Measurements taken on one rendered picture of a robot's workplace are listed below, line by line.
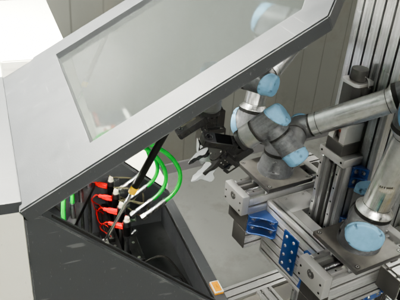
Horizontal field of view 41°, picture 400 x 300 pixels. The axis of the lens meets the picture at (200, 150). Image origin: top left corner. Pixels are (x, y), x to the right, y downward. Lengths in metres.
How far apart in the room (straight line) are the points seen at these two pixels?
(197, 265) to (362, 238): 0.55
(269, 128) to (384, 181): 0.36
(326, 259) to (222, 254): 1.49
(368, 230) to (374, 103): 0.37
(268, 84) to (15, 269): 0.93
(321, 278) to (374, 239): 0.25
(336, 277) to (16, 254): 1.05
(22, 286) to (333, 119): 0.99
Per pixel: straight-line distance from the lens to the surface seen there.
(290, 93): 4.35
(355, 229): 1.68
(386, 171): 1.60
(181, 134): 1.77
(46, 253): 1.33
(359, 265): 1.86
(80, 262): 1.37
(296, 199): 2.25
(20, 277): 1.37
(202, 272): 1.84
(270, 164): 2.16
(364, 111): 1.66
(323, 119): 1.70
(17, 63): 1.84
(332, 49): 4.46
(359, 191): 1.80
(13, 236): 1.29
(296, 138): 1.63
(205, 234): 3.49
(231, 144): 1.63
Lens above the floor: 2.21
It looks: 31 degrees down
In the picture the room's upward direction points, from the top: 5 degrees clockwise
